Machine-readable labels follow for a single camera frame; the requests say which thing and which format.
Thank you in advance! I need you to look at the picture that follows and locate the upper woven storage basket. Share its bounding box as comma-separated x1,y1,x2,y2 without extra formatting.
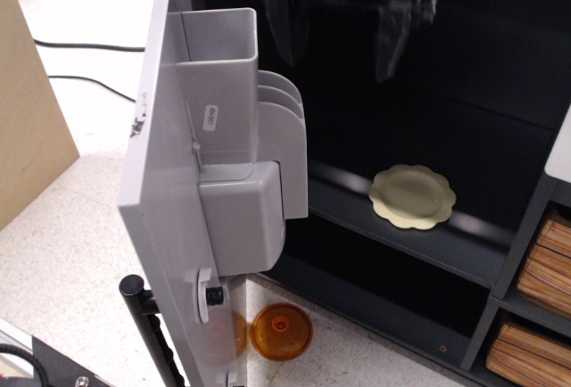
517,210,570,319

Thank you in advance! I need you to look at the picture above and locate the grey toy fridge door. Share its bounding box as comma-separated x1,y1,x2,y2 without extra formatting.
118,0,308,386

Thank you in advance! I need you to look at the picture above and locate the dark grey fridge cabinet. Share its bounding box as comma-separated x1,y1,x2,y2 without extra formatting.
203,0,570,386

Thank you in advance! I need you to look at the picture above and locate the black fridge door handle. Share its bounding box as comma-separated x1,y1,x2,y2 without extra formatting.
119,275,185,387

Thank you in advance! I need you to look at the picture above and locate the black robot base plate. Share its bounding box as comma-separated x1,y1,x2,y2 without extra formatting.
0,315,112,387

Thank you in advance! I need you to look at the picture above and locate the tan wooden board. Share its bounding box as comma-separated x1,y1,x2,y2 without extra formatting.
1,0,79,227

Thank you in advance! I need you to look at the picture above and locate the white countertop edge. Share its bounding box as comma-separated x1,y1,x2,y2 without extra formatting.
544,109,571,183

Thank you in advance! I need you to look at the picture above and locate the orange translucent plastic lid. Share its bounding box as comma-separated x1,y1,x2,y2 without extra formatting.
249,303,313,361

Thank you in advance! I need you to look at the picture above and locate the black floor cable lower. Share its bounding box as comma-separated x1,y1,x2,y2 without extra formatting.
47,74,137,103

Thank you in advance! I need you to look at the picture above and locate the cream scalloped toy plate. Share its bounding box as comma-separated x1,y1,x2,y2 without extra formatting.
368,164,457,231

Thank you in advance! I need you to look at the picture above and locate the woven storage basket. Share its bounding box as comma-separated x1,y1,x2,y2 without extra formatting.
485,320,570,387
517,210,570,319

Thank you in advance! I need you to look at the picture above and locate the lower woven storage basket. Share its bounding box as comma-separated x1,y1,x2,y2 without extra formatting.
485,320,570,387

